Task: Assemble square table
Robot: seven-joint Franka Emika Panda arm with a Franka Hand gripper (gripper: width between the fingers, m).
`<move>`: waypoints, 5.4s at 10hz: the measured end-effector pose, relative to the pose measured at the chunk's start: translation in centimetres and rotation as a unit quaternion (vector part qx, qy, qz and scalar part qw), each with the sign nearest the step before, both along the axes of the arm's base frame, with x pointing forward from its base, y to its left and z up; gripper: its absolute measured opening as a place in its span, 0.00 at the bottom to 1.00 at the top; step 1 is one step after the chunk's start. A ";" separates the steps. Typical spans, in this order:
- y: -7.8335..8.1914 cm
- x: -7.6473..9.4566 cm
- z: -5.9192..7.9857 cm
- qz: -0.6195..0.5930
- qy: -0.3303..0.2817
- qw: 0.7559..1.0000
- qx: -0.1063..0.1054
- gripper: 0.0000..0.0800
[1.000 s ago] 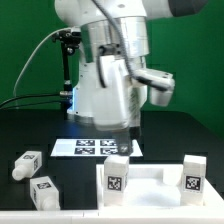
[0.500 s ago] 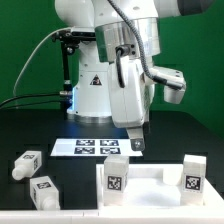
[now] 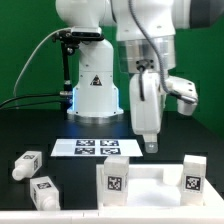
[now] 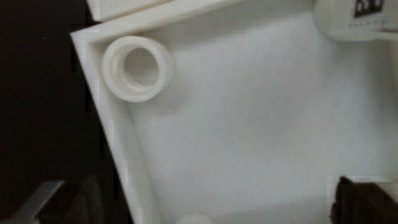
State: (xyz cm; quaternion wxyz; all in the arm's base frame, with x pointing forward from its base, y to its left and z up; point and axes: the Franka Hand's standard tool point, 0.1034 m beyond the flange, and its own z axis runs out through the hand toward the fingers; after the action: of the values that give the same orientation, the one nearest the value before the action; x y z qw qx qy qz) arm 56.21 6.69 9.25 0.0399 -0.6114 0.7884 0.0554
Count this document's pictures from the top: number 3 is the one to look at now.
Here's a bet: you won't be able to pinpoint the white sheet with tags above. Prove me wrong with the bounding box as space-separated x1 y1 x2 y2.
51 139 142 157

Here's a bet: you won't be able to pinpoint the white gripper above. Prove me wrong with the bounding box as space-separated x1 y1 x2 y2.
129 71 198 153

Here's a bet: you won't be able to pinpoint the grey camera cable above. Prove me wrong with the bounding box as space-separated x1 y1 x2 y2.
12 27 69 98

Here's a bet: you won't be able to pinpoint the white square table top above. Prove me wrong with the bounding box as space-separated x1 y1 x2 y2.
96 164 224 210

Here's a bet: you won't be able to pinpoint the black cables on left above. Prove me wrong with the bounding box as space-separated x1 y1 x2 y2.
0 93 69 110

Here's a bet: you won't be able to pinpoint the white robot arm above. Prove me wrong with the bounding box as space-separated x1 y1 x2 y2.
108 0 224 153

